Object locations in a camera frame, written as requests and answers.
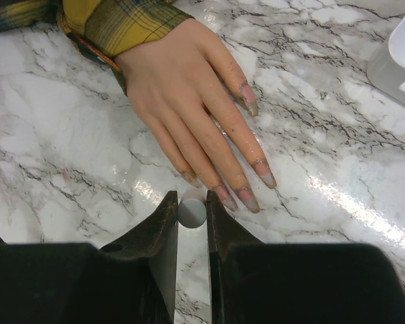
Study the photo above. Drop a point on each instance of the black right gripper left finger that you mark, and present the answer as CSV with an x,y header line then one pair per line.
x,y
130,280

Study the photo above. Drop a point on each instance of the mannequin hand with long nails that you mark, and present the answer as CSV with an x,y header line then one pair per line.
x,y
199,140

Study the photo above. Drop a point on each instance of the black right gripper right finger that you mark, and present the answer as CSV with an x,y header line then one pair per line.
x,y
255,282

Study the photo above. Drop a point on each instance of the white polish cap with brush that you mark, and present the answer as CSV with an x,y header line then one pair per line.
x,y
192,211

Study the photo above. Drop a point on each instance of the yellow plaid shirt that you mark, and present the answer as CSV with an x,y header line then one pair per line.
x,y
94,25

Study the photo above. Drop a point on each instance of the white plastic organizer tray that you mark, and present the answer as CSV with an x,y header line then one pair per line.
x,y
386,67

